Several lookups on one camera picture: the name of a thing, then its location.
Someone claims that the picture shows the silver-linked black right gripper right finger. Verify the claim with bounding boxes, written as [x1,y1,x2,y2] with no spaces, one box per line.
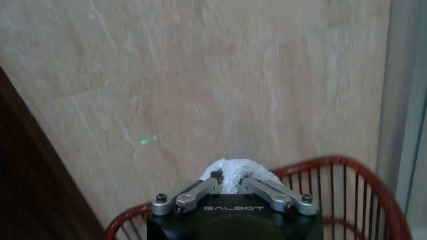
[240,176,319,216]

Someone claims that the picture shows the red wire hamper basket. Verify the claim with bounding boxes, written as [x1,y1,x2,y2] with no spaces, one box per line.
[101,155,413,240]

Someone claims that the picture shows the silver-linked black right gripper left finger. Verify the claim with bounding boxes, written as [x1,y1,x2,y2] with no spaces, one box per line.
[152,169,225,216]

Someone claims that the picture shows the white terry towel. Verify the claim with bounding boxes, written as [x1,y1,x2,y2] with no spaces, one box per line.
[199,157,284,194]

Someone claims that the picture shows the dark brown wooden cabinet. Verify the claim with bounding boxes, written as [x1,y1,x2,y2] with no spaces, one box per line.
[0,65,105,240]

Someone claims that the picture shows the pale grey door frame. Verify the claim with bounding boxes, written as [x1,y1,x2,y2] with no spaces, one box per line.
[376,0,427,240]

